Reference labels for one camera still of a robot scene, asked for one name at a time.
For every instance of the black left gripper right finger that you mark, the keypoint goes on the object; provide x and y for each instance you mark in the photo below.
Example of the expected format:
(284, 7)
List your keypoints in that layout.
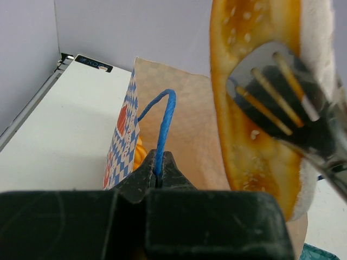
(182, 222)

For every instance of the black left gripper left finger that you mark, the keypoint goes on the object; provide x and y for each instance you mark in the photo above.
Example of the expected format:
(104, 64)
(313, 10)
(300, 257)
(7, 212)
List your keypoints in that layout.
(71, 224)

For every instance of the twisted ring bread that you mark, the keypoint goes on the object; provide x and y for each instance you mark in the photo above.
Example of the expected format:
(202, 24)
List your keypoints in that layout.
(139, 154)

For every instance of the cream sandwich bread slice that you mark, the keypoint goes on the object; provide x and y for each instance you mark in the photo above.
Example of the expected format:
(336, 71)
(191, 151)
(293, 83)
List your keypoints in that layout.
(238, 27)

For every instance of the blue checkered paper bag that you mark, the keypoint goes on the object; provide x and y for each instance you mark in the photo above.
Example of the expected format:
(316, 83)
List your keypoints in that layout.
(179, 130)

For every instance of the metal tongs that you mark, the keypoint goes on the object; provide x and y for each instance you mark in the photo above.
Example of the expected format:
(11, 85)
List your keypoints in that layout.
(276, 90)

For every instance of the teal floral tray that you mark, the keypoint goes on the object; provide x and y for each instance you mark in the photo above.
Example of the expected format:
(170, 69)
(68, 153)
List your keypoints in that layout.
(311, 252)

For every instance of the blue table corner label left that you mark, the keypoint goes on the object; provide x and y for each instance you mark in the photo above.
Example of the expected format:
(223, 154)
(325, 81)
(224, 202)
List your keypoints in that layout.
(94, 63)

